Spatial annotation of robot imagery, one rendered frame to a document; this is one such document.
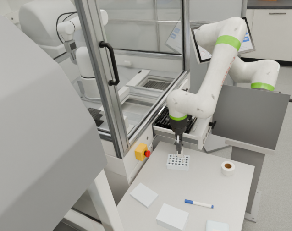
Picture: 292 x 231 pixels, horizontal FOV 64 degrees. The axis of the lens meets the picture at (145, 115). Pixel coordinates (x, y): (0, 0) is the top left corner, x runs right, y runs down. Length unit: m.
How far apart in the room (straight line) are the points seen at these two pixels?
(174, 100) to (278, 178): 1.57
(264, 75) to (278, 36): 2.67
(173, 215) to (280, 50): 3.47
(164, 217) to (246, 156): 0.77
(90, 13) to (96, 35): 0.08
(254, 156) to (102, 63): 1.15
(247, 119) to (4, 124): 1.26
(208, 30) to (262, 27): 2.84
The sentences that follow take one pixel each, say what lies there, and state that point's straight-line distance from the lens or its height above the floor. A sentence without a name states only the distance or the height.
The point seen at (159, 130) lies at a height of 0.87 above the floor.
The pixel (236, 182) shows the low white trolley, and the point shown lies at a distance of 1.36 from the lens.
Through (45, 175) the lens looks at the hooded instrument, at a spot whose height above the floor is 1.49.
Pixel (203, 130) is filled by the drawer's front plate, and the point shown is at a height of 0.93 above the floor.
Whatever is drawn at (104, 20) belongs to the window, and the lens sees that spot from 0.99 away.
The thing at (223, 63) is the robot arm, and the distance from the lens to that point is 1.16.
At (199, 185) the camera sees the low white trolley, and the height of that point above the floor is 0.76.
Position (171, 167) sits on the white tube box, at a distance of 1.38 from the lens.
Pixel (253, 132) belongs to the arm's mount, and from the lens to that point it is 1.52.
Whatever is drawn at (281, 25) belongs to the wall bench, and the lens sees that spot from 4.12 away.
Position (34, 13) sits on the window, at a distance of 1.10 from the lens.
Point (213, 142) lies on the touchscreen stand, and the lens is 2.62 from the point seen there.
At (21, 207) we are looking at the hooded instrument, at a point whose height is 1.48.
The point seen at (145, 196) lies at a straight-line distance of 1.28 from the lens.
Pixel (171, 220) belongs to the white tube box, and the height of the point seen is 0.81.
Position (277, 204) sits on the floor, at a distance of 2.30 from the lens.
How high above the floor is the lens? 1.82
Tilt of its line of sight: 36 degrees down
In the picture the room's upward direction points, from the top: 8 degrees counter-clockwise
